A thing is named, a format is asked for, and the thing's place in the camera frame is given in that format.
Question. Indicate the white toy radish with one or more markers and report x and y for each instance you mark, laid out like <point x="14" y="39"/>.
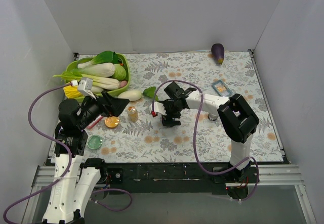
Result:
<point x="134" y="95"/>

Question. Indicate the orange pill bottle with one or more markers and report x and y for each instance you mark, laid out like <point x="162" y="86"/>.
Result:
<point x="132" y="113"/>

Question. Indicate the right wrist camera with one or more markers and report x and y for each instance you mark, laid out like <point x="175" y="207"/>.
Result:
<point x="157" y="108"/>

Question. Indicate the white toy bok choy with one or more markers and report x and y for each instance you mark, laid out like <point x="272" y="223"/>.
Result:
<point x="102" y="65"/>

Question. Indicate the small silver pill bottle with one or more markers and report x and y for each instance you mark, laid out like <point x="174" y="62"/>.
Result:
<point x="212" y="117"/>

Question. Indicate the green toy cabbage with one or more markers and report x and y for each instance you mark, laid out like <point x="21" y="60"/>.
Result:
<point x="119" y="73"/>

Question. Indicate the green toy celery stalk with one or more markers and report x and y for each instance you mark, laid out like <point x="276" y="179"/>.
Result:
<point x="102" y="82"/>

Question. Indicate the yellow toy napa cabbage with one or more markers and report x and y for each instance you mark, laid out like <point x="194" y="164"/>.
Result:
<point x="71" y="92"/>

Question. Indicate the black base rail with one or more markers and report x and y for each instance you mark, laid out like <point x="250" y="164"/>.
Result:
<point x="189" y="178"/>

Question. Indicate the purple toy eggplant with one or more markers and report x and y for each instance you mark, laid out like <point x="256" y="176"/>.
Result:
<point x="218" y="53"/>

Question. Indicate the green round pill container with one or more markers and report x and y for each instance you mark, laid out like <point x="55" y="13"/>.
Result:
<point x="94" y="142"/>

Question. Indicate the blue rectangular pill box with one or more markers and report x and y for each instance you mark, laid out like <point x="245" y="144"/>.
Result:
<point x="221" y="88"/>

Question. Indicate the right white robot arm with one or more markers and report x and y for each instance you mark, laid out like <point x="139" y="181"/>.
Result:
<point x="237" y="117"/>

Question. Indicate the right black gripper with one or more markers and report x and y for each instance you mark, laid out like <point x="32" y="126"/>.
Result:
<point x="170" y="115"/>

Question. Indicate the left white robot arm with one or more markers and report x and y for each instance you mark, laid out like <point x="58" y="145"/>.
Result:
<point x="70" y="193"/>

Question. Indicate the floral table mat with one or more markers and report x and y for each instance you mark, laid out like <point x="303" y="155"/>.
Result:
<point x="197" y="139"/>

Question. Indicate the pink rectangular pill box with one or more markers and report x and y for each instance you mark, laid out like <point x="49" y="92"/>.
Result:
<point x="97" y="120"/>

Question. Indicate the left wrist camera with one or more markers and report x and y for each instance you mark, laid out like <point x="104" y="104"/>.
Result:
<point x="85" y="87"/>

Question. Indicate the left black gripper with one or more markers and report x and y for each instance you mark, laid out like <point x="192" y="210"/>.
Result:
<point x="105" y="104"/>

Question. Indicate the green vegetable basket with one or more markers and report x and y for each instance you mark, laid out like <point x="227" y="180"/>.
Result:
<point x="122" y="61"/>

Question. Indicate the orange round pill container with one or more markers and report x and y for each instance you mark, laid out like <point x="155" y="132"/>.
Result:
<point x="112" y="121"/>

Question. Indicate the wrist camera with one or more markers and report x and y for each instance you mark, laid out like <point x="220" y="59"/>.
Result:
<point x="157" y="108"/>
<point x="85" y="87"/>

